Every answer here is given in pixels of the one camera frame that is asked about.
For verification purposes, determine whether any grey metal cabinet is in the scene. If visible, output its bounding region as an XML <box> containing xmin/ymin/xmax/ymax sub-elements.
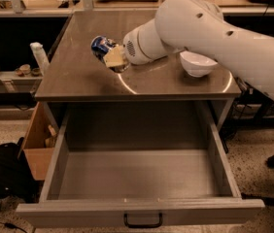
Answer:
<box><xmin>35</xmin><ymin>10</ymin><xmax>240</xmax><ymax>124</ymax></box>

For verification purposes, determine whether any blue pepsi can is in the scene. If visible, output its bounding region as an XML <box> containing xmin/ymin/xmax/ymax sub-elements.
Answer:
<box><xmin>90</xmin><ymin>36</ymin><xmax>129</xmax><ymax>73</ymax></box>

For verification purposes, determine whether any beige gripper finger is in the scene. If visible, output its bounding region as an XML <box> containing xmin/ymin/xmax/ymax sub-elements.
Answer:
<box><xmin>103</xmin><ymin>46</ymin><xmax>128</xmax><ymax>68</ymax></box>

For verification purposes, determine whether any white ceramic bowl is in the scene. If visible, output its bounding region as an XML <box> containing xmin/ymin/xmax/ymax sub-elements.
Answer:
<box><xmin>180</xmin><ymin>51</ymin><xmax>219</xmax><ymax>78</ymax></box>

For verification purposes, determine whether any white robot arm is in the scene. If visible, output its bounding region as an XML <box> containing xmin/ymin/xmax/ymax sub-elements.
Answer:
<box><xmin>103</xmin><ymin>0</ymin><xmax>274</xmax><ymax>101</ymax></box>

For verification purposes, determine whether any grey open top drawer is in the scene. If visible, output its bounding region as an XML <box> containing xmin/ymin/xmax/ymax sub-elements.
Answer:
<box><xmin>17</xmin><ymin>101</ymin><xmax>263</xmax><ymax>228</ymax></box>

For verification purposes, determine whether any white plastic bottle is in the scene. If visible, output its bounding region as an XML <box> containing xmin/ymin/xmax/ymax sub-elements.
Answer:
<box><xmin>30</xmin><ymin>42</ymin><xmax>50</xmax><ymax>75</ymax></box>

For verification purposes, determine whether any black drawer handle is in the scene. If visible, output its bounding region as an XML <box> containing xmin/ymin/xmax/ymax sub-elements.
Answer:
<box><xmin>123</xmin><ymin>213</ymin><xmax>163</xmax><ymax>229</ymax></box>

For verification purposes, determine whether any brown cardboard box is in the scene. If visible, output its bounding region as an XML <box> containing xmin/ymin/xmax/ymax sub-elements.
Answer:
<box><xmin>21</xmin><ymin>102</ymin><xmax>59</xmax><ymax>181</ymax></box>

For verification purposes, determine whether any black backpack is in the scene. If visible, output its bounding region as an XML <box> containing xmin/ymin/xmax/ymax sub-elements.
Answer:
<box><xmin>0</xmin><ymin>137</ymin><xmax>38</xmax><ymax>203</ymax></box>

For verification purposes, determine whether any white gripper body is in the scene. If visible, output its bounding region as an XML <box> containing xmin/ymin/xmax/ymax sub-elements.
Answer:
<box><xmin>122</xmin><ymin>19</ymin><xmax>182</xmax><ymax>65</ymax></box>

